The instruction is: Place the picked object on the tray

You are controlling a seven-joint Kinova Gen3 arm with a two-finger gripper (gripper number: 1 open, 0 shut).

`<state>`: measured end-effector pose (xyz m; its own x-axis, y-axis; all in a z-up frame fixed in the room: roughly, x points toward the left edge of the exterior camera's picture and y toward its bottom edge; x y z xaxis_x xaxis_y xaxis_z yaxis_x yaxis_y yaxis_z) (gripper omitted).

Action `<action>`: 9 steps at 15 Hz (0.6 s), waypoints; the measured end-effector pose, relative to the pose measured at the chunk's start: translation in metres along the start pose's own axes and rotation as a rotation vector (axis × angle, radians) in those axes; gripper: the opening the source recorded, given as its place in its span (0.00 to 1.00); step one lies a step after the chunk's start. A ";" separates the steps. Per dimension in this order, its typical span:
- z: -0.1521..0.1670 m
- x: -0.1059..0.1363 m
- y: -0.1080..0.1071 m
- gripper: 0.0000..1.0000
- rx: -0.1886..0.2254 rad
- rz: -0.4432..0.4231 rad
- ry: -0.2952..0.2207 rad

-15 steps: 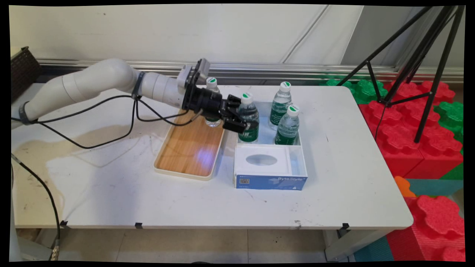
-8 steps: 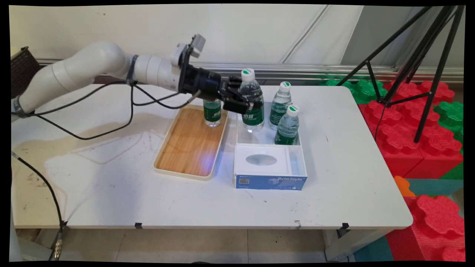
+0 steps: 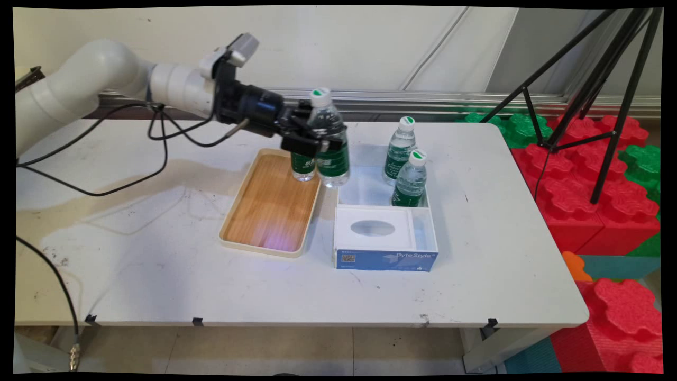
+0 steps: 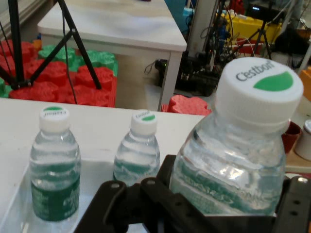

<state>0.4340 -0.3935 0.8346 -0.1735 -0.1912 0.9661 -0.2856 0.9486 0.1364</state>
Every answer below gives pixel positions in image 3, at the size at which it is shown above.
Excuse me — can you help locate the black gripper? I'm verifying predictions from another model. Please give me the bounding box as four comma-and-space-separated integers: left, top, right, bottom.
213, 50, 343, 158

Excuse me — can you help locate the clear water bottle green label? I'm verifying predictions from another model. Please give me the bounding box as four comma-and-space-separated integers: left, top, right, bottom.
383, 116, 417, 187
290, 151, 318, 183
391, 149, 428, 208
308, 87, 351, 188

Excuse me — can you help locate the wooden tray with cream rim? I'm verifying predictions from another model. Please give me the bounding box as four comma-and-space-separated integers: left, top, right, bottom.
218, 148, 323, 259

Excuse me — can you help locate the white insert with oval hole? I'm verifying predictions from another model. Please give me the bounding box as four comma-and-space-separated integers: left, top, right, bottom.
336, 206, 416, 252

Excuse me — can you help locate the white cardboard box blue print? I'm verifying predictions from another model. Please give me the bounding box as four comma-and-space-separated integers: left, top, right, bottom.
333, 144, 440, 273

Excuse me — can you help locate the green foam building block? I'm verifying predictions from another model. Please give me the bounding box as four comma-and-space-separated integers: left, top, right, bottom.
629, 233, 662, 257
619, 144, 662, 207
458, 110, 553, 150

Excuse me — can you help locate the dark metal clamp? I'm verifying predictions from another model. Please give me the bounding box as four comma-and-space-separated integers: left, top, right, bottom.
16, 66, 45, 92

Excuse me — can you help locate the red foam building block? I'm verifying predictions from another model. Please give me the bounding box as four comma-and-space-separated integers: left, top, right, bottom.
550, 279, 663, 374
510, 114, 662, 256

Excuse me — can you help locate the white table leg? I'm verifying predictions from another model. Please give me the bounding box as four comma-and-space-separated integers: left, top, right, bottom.
459, 325, 556, 374

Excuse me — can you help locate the orange foam building block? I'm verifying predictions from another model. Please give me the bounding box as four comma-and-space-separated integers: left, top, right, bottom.
562, 251, 593, 282

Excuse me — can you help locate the teal foam building block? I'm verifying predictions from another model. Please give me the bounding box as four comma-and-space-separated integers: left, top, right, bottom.
502, 338, 562, 374
579, 254, 662, 281

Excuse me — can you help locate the black cable with metal plug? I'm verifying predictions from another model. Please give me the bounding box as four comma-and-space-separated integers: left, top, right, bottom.
15, 235, 83, 372
147, 103, 250, 149

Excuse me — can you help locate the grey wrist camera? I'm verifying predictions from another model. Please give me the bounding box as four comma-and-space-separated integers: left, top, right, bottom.
226, 33, 261, 68

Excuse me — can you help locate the aluminium wall rail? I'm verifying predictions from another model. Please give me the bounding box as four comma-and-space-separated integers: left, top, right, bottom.
98, 87, 662, 121

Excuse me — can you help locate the long black cable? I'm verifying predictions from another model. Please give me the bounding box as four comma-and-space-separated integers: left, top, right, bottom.
16, 103, 169, 197

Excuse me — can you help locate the black camera tripod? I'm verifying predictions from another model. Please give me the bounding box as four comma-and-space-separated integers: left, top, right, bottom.
479, 8, 663, 205

